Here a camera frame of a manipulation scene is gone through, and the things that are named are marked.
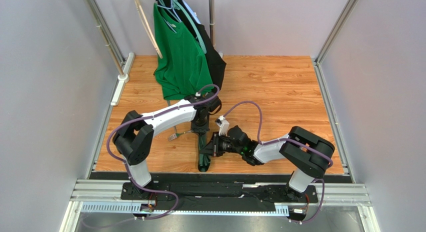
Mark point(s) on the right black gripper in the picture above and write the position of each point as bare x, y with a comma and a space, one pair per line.
215, 145

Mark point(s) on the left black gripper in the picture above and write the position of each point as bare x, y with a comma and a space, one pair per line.
202, 129

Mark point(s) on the silver fork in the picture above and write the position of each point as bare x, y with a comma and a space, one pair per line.
177, 135

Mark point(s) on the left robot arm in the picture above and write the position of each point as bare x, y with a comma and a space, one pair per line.
131, 141

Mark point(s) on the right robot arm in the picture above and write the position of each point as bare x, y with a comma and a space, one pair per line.
310, 153

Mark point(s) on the black t-shirt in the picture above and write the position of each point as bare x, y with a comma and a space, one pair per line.
216, 64

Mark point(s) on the green t-shirt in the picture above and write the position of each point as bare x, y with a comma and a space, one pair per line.
183, 68

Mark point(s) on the teal clothes hanger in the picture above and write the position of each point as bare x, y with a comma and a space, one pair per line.
181, 12

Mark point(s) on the metal rack pole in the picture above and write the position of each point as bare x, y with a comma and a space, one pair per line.
212, 21

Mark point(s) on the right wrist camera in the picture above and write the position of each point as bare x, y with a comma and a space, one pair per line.
223, 125

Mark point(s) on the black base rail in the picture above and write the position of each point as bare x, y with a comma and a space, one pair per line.
213, 192

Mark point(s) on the white corner pole bracket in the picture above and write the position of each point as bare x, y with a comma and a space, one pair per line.
122, 79

